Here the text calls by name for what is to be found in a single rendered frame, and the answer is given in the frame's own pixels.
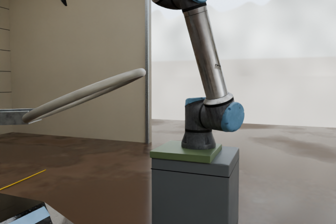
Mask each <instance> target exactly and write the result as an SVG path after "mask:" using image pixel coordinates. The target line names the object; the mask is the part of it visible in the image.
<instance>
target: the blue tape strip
mask: <svg viewBox="0 0 336 224"><path fill-rule="evenodd" d="M48 216H50V214H49V213H48V211H47V210H46V208H45V207H44V206H43V207H41V208H39V209H37V210H35V211H33V212H31V213H29V214H27V215H25V216H23V217H21V218H19V219H17V220H15V221H13V222H10V223H8V224H35V223H37V222H39V221H41V220H43V219H45V218H47V217H48Z"/></svg>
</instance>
